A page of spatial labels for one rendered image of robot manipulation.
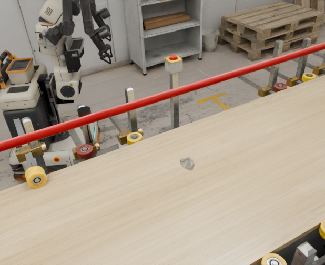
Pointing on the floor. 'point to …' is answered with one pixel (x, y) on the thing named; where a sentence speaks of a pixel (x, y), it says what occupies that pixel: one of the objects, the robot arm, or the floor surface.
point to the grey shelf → (165, 6)
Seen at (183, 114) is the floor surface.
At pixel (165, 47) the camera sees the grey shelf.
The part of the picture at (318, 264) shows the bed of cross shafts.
